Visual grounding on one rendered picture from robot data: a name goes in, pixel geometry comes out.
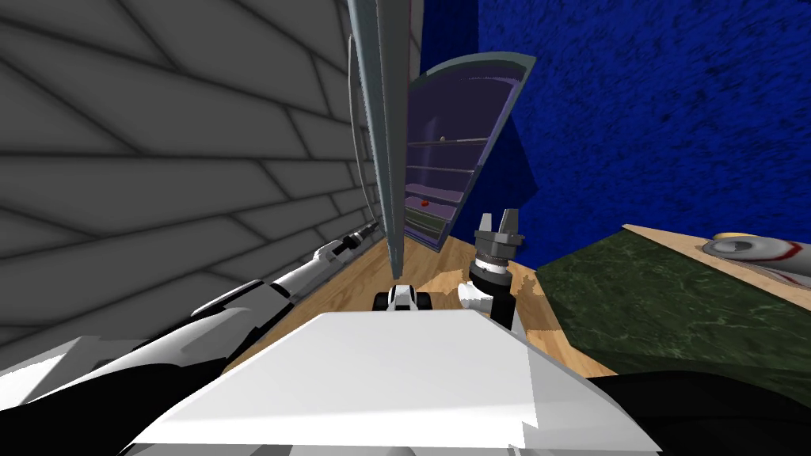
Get grey fridge door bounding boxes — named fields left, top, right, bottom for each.
left=346, top=0, right=424, bottom=282

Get grey white red round object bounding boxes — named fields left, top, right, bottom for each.
left=699, top=232, right=811, bottom=287

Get grey curved door handle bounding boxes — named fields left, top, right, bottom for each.
left=347, top=34, right=383, bottom=224

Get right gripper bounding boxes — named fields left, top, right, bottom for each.
left=473, top=208, right=527, bottom=262

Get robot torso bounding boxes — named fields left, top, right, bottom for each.
left=125, top=284, right=664, bottom=456

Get fridge with purple interior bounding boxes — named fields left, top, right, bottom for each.
left=402, top=53, right=539, bottom=255

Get green marble counter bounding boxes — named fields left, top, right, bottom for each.
left=535, top=224, right=811, bottom=408

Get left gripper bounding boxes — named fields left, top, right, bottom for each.
left=341, top=223, right=382, bottom=253

